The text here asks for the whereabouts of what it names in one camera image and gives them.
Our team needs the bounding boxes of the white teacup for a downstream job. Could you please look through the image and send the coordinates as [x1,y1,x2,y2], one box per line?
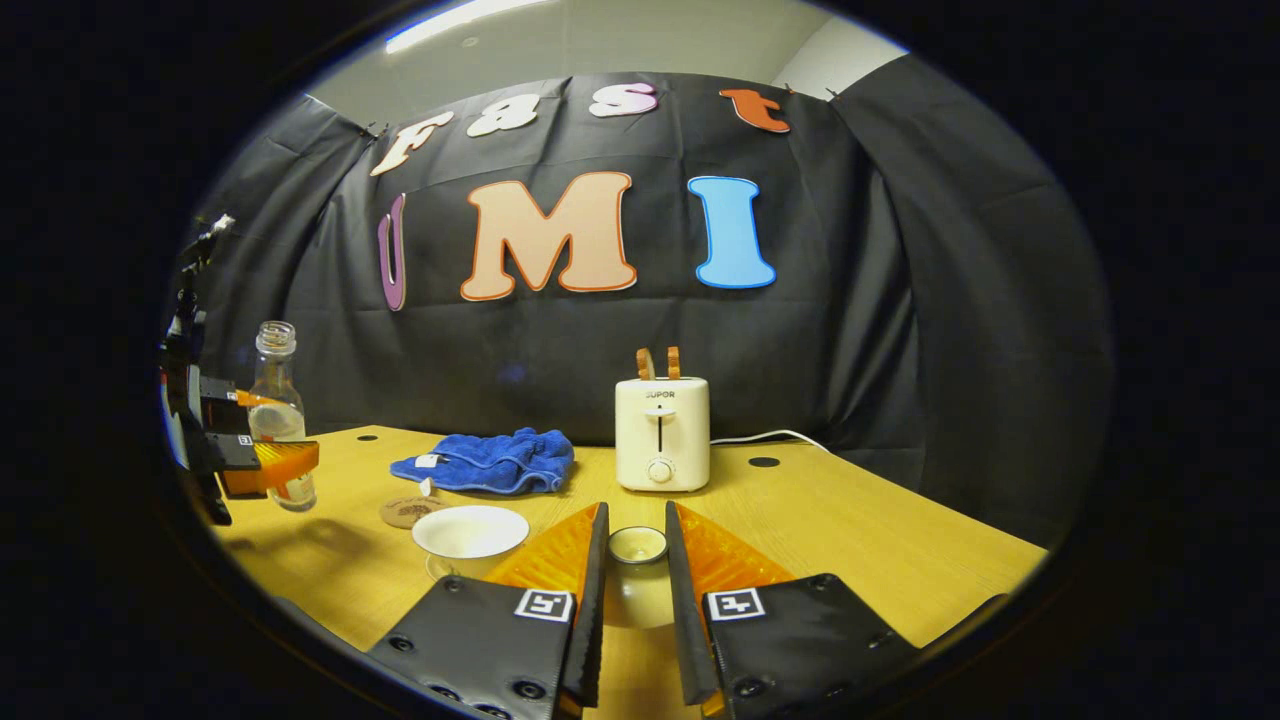
[412,505,531,579]

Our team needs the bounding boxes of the blue towel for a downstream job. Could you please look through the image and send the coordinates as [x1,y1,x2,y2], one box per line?
[390,428,576,498]

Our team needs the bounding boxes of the round cork coaster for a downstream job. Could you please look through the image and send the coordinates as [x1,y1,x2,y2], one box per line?
[379,495,449,529]

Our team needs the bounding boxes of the white toaster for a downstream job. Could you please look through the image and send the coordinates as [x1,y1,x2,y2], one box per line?
[614,377,712,493]

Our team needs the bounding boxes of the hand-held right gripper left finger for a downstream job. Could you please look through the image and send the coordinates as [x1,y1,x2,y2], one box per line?
[366,500,612,720]

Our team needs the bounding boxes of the white toaster cable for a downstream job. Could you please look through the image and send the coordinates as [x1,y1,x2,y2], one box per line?
[709,429,831,453]

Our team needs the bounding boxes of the white teacup lid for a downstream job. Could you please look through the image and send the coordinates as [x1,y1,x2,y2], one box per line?
[600,526,673,631]

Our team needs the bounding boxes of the clear glass water bottle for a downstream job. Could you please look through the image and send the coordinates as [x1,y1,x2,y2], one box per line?
[247,321,318,513]

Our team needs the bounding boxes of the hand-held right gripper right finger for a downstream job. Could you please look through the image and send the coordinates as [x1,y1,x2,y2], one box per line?
[664,500,921,720]

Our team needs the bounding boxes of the black backdrop cloth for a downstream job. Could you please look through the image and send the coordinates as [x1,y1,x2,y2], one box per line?
[175,55,1116,546]

